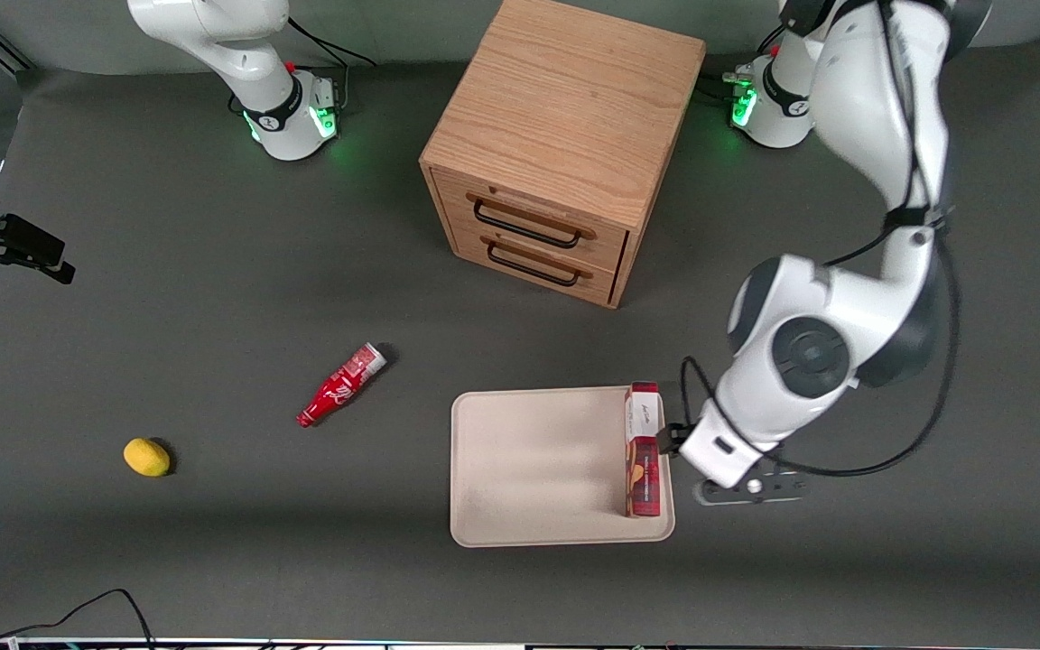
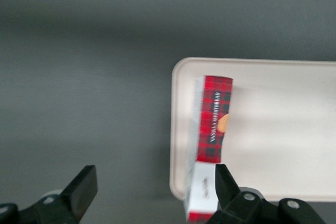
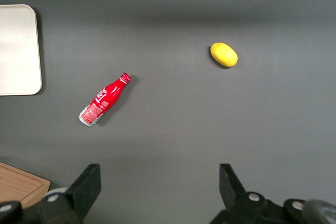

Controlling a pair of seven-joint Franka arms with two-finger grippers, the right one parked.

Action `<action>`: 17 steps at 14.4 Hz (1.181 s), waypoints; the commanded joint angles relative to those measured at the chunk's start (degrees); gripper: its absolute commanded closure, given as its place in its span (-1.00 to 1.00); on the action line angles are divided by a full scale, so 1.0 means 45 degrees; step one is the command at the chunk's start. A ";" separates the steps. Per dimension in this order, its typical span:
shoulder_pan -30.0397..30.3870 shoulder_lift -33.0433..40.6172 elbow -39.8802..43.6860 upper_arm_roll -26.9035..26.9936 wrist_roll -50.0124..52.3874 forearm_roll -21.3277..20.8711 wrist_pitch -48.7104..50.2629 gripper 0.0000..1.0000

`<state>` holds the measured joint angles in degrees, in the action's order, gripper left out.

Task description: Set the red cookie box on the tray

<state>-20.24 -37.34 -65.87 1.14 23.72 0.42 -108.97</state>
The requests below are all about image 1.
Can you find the red plaid cookie box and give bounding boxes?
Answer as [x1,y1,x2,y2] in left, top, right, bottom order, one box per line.
[623,382,664,518]

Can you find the white rectangular tray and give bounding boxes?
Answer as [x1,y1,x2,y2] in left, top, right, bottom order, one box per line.
[450,385,676,548]

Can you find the red cola bottle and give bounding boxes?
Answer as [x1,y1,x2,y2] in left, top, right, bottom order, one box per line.
[296,342,388,429]

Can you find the wooden drawer cabinet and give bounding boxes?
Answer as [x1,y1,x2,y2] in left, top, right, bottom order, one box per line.
[419,0,708,310]

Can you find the yellow lemon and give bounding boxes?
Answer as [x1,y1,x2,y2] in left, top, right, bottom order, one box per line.
[123,438,172,478]

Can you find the dark wrist camera bracket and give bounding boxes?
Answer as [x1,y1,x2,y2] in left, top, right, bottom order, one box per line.
[694,468,808,506]

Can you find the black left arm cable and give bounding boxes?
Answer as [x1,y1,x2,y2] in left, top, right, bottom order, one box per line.
[678,0,961,479]

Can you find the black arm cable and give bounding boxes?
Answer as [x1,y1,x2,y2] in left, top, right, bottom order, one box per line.
[288,16,378,114]
[678,0,961,479]

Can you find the wooden drawer with black handle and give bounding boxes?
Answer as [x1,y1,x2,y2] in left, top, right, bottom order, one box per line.
[450,221,622,306]
[432,167,631,274]

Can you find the left arm base cable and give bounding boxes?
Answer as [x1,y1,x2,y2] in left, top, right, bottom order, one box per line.
[699,68,751,102]

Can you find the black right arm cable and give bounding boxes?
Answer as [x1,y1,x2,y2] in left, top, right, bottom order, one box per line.
[288,16,378,114]

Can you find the black loose cable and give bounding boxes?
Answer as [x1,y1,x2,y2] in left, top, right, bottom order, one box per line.
[0,589,156,650]

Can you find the black camera on stand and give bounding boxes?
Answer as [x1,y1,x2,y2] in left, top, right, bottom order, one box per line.
[0,183,77,288]

